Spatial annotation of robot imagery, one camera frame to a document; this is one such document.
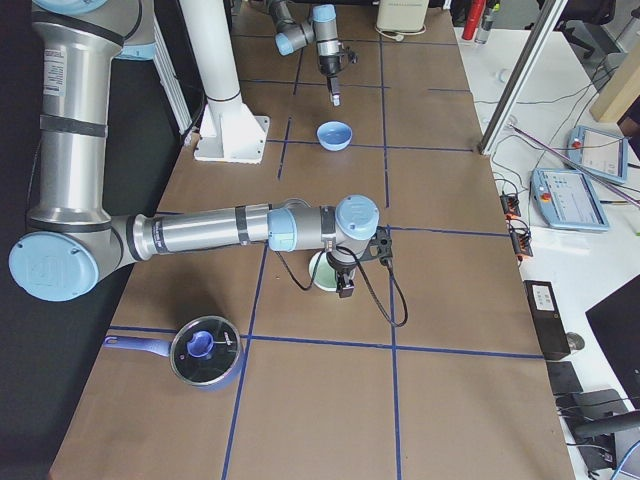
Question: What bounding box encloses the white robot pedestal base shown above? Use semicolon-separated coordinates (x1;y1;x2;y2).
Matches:
180;0;270;164

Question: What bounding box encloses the teach pendant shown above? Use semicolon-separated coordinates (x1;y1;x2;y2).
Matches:
567;125;629;185
531;168;610;232

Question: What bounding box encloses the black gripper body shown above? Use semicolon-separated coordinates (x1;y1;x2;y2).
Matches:
318;38;344;78
327;246;371;275

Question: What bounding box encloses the black adapter box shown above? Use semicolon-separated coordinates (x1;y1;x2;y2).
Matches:
523;280;571;361

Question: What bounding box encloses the silver toaster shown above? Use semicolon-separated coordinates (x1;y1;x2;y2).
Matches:
376;0;428;34

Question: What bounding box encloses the blue bowl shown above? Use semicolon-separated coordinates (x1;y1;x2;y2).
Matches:
316;121;353;152

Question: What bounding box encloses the near teach pendant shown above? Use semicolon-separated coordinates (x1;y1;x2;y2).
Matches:
531;168;610;232

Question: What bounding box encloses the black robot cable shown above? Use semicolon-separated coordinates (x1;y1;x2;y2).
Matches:
272;239;409;329

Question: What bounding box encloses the blue saucepan with lid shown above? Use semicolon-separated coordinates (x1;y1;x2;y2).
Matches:
103;316;245;391

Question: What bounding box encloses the far teach pendant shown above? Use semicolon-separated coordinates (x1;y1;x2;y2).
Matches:
567;125;629;185

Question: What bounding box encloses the aluminium frame post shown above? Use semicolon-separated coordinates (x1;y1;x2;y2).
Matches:
478;0;568;155

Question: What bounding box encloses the white power plug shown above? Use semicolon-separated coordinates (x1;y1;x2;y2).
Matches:
379;31;405;42

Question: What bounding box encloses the red bottle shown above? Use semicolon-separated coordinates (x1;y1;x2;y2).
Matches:
461;0;486;41

